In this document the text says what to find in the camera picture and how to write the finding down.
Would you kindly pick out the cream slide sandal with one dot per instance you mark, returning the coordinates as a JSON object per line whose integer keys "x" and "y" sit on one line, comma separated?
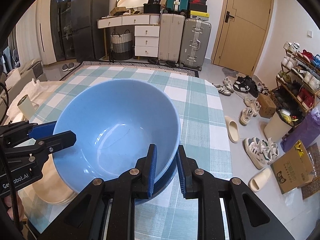
{"x": 232, "y": 130}
{"x": 260, "y": 180}

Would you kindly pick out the grey sofa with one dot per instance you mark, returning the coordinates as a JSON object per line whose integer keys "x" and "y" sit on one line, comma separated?
{"x": 30, "y": 70}

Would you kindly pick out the wooden shoe rack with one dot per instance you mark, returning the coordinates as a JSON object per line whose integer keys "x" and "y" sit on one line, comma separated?
{"x": 278, "y": 82}

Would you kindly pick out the white tape roll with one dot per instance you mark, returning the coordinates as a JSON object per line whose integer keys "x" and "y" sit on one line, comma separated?
{"x": 26, "y": 107}

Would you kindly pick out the red and black shoe box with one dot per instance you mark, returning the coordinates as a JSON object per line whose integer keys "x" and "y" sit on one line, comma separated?
{"x": 198, "y": 1}

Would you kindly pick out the white wardrobe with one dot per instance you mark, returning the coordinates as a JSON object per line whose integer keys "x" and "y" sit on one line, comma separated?
{"x": 47, "y": 30}

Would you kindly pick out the beige suitcase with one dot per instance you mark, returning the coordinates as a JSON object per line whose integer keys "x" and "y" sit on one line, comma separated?
{"x": 171, "y": 37}

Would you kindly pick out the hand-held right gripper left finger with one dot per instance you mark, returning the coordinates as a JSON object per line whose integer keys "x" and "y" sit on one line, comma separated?
{"x": 153, "y": 170}

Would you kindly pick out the purple plastic bag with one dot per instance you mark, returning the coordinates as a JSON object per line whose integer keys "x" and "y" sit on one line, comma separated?
{"x": 305, "y": 130}

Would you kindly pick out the small open cardboard box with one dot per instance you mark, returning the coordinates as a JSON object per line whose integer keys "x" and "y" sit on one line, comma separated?
{"x": 118, "y": 10}

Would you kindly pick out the stack of small white dishes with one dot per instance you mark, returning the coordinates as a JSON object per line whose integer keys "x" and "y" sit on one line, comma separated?
{"x": 16, "y": 118}

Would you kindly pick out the wooden door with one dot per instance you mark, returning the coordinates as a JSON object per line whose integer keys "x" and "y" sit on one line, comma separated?
{"x": 250, "y": 35}

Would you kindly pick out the small brown cardboard box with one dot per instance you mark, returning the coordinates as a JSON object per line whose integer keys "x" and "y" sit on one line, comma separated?
{"x": 266, "y": 106}

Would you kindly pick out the grey refrigerator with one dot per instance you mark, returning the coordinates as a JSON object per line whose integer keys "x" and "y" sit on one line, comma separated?
{"x": 87, "y": 17}

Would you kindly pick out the printed cardboard box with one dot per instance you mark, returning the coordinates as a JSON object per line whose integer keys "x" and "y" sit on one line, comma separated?
{"x": 290, "y": 175}

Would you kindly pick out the white curtain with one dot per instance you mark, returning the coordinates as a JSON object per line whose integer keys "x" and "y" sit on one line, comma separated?
{"x": 26, "y": 35}

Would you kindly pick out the woven laundry basket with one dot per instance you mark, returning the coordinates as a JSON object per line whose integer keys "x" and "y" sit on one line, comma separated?
{"x": 122, "y": 42}

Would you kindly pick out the grey slipper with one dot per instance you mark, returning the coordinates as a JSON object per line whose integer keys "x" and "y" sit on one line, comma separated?
{"x": 65, "y": 67}
{"x": 71, "y": 66}

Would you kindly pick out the brown patterned doormat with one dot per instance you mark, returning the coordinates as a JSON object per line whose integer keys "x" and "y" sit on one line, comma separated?
{"x": 312, "y": 187}

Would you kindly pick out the small grey floor mat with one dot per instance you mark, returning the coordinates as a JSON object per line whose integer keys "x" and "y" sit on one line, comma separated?
{"x": 229, "y": 72}

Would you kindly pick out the striped floor rug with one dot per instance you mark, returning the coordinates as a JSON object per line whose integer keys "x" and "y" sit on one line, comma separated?
{"x": 185, "y": 73}

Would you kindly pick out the teal checked tablecloth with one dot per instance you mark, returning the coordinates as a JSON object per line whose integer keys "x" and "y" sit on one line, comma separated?
{"x": 195, "y": 120}

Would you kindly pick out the clothes rack with clothes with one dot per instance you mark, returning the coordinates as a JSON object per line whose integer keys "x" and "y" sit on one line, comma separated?
{"x": 8, "y": 57}

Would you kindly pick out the dark glass cabinet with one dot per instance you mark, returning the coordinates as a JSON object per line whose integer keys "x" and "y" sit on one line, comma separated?
{"x": 60, "y": 17}

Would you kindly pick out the white trash bin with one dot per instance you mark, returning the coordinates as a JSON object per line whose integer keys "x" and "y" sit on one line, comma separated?
{"x": 275, "y": 127}

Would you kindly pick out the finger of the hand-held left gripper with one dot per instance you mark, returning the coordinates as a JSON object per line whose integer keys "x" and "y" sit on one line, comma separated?
{"x": 42, "y": 130}
{"x": 62, "y": 138}

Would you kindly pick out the white dressing table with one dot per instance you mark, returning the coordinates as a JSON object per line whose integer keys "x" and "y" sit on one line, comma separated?
{"x": 146, "y": 42}

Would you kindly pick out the white plastic bag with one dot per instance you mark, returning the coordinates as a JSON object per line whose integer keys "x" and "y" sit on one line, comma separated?
{"x": 37, "y": 87}

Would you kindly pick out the person's left hand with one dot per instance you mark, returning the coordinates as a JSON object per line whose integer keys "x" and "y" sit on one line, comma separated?
{"x": 8, "y": 205}

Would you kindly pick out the light blue bowl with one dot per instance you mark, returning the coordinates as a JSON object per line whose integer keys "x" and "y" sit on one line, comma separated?
{"x": 112, "y": 120}

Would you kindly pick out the silver suitcase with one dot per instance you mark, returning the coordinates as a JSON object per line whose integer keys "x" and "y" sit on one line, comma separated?
{"x": 195, "y": 42}

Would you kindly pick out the scattered sneakers group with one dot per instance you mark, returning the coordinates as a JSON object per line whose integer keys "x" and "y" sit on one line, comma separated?
{"x": 257, "y": 152}

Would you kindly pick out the small white basket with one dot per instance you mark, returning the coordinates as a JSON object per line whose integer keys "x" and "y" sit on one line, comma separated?
{"x": 141, "y": 9}

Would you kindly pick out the oval mirror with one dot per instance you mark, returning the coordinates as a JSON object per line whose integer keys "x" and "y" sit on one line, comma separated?
{"x": 132, "y": 1}

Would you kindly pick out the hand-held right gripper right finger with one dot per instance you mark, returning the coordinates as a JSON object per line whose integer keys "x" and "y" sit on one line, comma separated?
{"x": 182, "y": 172}

